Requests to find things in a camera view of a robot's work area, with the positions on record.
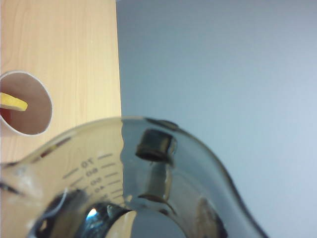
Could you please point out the beige paper cup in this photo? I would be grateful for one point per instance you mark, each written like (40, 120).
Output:
(37, 116)

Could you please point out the clear measuring cup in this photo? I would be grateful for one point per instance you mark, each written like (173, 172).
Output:
(173, 188)

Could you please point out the lemon slice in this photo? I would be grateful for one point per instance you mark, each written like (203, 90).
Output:
(15, 102)

